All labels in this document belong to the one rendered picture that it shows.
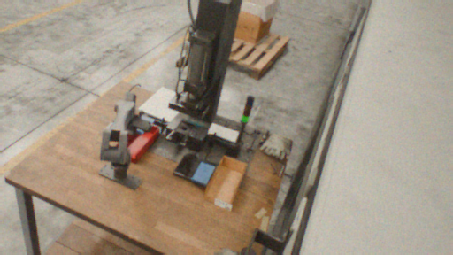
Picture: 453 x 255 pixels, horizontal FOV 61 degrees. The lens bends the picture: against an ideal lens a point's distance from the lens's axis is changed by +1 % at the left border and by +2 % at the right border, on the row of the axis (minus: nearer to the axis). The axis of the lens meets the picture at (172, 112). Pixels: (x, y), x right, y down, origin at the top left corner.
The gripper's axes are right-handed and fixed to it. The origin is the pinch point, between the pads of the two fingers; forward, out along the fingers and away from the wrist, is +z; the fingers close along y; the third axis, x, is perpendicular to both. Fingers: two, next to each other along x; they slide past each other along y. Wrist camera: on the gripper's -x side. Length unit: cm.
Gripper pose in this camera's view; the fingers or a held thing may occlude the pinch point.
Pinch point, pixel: (134, 130)
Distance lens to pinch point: 180.2
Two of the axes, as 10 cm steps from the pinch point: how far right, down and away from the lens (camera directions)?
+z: 1.0, 4.4, 8.9
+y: 4.1, -8.4, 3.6
